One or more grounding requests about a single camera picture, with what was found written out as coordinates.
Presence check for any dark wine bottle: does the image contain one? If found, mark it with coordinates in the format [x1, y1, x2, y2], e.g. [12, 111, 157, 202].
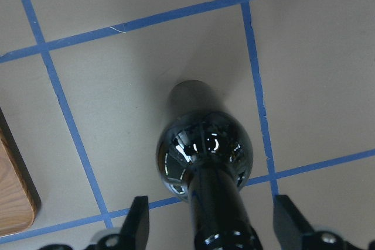
[156, 80, 261, 249]

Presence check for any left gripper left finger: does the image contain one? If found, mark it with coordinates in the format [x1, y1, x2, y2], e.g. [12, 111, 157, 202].
[120, 196, 149, 250]

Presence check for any wooden tray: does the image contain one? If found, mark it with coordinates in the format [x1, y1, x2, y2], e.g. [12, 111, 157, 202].
[1, 114, 41, 237]

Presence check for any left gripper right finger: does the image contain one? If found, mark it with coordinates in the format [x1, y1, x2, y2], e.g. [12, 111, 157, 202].
[273, 194, 315, 249]

